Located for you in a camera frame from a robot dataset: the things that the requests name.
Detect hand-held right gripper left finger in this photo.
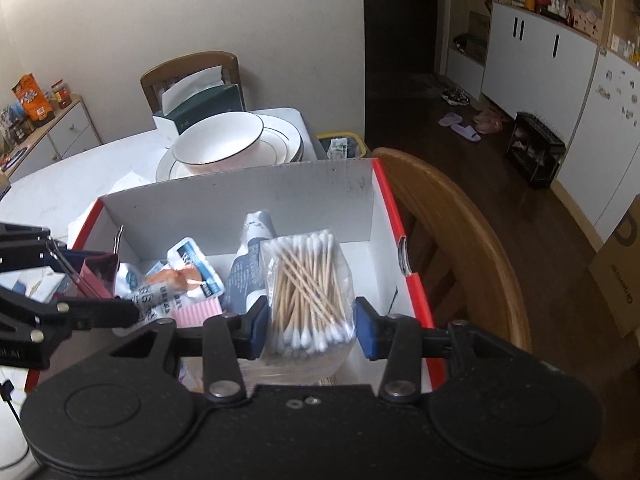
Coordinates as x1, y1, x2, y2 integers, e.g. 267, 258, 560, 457
112, 296, 271, 403

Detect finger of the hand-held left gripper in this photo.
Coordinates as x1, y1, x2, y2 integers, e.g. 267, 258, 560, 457
0, 224, 87, 282
0, 287, 141, 343

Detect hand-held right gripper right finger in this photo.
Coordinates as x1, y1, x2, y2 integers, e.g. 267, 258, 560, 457
352, 296, 507, 403

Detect pink binder clip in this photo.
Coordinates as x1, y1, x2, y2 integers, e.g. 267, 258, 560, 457
46, 225, 125, 300

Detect grey white pouch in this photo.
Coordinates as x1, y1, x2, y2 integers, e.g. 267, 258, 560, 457
221, 210, 277, 313

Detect clear bag of cotton swabs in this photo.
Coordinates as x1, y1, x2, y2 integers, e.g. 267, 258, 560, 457
259, 230, 357, 386

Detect pink comb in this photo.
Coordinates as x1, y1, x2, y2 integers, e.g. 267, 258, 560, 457
170, 299, 223, 330

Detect white orange snack packet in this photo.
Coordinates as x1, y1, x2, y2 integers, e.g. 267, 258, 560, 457
116, 236, 225, 328

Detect red cardboard box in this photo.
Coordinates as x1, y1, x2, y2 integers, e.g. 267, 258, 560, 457
70, 157, 448, 396

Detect white blue marble desktop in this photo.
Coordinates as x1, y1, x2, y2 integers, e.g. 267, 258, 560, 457
0, 107, 321, 480

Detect white paper sheet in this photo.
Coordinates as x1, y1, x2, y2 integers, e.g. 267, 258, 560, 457
97, 170, 158, 198

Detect white side cabinet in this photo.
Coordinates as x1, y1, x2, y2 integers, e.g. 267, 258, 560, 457
0, 92, 103, 183

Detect light wooden chair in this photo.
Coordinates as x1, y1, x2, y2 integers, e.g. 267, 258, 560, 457
372, 147, 532, 356

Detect orange snack bag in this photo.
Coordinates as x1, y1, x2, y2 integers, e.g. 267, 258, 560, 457
12, 74, 55, 122

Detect red lid jar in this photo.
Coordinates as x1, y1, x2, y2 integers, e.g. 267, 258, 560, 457
50, 79, 72, 108

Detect yellow trash bin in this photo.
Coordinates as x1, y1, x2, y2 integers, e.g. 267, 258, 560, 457
316, 131, 371, 161

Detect white bowl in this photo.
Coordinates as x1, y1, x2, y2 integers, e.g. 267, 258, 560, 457
171, 111, 265, 171

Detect green white tissue box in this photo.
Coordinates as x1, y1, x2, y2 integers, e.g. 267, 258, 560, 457
152, 66, 247, 136

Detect dark wooden chair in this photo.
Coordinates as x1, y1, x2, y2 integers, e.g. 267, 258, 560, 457
140, 51, 241, 116

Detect brown cardboard box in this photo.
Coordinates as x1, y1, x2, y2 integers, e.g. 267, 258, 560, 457
587, 195, 640, 338

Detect dark door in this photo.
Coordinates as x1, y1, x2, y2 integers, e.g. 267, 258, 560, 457
362, 0, 451, 86

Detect white fridge with magnets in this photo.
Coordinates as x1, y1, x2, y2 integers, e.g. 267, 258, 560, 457
552, 50, 640, 251

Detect black cable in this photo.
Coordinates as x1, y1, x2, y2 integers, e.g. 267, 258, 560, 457
0, 380, 31, 466

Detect black wire rack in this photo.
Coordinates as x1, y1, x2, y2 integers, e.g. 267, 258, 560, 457
505, 111, 567, 189

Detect white wall cupboard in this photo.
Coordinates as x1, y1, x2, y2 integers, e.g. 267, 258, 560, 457
445, 0, 608, 128

